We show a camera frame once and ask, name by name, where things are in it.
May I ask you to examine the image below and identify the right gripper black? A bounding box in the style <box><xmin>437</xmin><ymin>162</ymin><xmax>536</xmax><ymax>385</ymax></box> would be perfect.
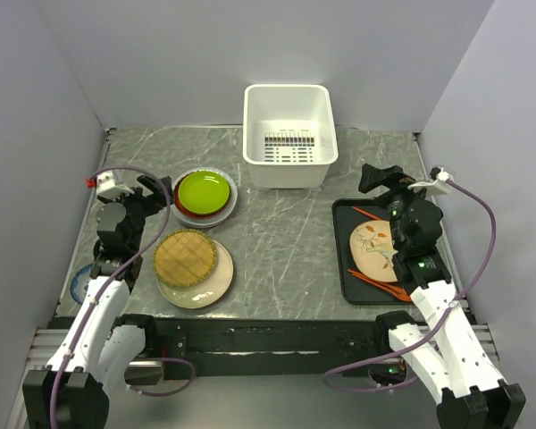
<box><xmin>358</xmin><ymin>163</ymin><xmax>437</xmax><ymax>251</ymax></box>

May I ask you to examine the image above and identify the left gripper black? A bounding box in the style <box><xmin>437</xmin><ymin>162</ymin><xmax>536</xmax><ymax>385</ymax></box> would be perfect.
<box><xmin>97</xmin><ymin>174</ymin><xmax>173</xmax><ymax>250</ymax></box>

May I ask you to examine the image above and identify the round woven bamboo mat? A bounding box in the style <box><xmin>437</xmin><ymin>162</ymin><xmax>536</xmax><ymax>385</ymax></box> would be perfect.
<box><xmin>153</xmin><ymin>229</ymin><xmax>218</xmax><ymax>289</ymax></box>

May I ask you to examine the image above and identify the cream plate with branch motif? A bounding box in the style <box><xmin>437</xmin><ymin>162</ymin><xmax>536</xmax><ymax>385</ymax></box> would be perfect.
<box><xmin>158</xmin><ymin>240</ymin><xmax>234</xmax><ymax>310</ymax></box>

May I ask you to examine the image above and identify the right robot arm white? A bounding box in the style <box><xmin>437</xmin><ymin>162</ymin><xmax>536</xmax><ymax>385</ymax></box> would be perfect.
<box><xmin>358</xmin><ymin>164</ymin><xmax>526</xmax><ymax>428</ymax></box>

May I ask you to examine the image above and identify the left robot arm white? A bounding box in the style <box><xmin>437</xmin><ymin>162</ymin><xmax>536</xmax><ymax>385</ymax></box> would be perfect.
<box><xmin>22</xmin><ymin>170</ymin><xmax>173</xmax><ymax>428</ymax></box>

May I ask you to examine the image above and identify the white plastic bin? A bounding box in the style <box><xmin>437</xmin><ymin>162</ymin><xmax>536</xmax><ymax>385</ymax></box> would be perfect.
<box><xmin>243</xmin><ymin>84</ymin><xmax>339</xmax><ymax>189</ymax></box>

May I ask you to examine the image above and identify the red scalloped plate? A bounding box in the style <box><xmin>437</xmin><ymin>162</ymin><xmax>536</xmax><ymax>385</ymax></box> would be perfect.
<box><xmin>173</xmin><ymin>177</ymin><xmax>231</xmax><ymax>219</ymax></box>

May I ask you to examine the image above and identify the orange chopstick upper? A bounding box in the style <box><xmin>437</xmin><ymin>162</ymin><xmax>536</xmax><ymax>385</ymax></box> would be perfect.
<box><xmin>352</xmin><ymin>206</ymin><xmax>384</xmax><ymax>221</ymax></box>

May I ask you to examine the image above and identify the orange chopstick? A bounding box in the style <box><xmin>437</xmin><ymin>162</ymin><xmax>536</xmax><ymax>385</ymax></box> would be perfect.
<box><xmin>352</xmin><ymin>206</ymin><xmax>384</xmax><ymax>221</ymax></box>
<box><xmin>348</xmin><ymin>269</ymin><xmax>396</xmax><ymax>289</ymax></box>

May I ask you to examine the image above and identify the lime green plate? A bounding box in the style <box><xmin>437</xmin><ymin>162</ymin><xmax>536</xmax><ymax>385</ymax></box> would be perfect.
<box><xmin>178</xmin><ymin>170</ymin><xmax>230</xmax><ymax>215</ymax></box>

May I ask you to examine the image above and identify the pale grey large plate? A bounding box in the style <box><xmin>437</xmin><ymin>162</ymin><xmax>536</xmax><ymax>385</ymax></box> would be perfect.
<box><xmin>172</xmin><ymin>167</ymin><xmax>238</xmax><ymax>229</ymax></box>

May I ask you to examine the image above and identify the peach plate with bird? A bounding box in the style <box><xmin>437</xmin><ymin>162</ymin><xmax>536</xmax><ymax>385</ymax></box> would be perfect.
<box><xmin>349</xmin><ymin>220</ymin><xmax>398</xmax><ymax>283</ymax></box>

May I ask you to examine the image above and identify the orange chopstick lower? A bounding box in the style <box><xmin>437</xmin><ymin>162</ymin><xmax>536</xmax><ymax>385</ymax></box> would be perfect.
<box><xmin>348</xmin><ymin>269</ymin><xmax>396</xmax><ymax>289</ymax></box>

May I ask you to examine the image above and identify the black rectangular tray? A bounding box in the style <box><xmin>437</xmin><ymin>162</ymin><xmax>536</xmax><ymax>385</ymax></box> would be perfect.
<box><xmin>331</xmin><ymin>198</ymin><xmax>448</xmax><ymax>307</ymax></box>

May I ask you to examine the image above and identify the blue and white small dish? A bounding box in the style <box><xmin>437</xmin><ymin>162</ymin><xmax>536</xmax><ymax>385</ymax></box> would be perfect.
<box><xmin>70</xmin><ymin>264</ymin><xmax>92</xmax><ymax>305</ymax></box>

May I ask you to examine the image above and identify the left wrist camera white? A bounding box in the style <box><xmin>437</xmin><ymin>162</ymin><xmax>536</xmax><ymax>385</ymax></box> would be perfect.
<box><xmin>86</xmin><ymin>171</ymin><xmax>133</xmax><ymax>200</ymax></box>

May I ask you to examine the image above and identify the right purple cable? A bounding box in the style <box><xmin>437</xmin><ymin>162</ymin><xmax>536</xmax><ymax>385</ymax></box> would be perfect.
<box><xmin>322</xmin><ymin>181</ymin><xmax>498</xmax><ymax>394</ymax></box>

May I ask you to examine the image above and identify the purple cable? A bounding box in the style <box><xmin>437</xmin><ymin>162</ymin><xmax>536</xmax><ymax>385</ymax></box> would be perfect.
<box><xmin>48</xmin><ymin>165</ymin><xmax>197</xmax><ymax>429</ymax></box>
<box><xmin>322</xmin><ymin>181</ymin><xmax>498</xmax><ymax>394</ymax></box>

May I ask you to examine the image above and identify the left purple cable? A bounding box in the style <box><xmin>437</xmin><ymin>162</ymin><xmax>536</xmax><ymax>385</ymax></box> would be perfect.
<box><xmin>48</xmin><ymin>165</ymin><xmax>197</xmax><ymax>429</ymax></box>

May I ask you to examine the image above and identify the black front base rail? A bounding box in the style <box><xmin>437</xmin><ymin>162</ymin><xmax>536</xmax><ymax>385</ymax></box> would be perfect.
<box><xmin>116</xmin><ymin>315</ymin><xmax>388</xmax><ymax>380</ymax></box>

